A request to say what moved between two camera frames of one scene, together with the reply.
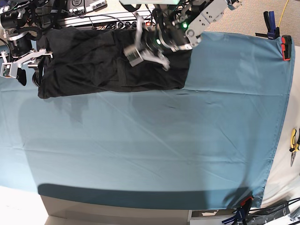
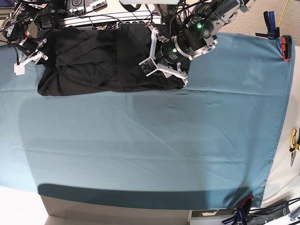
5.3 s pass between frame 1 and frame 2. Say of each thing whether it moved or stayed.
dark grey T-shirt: stayed
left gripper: moved
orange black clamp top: stayed
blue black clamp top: stayed
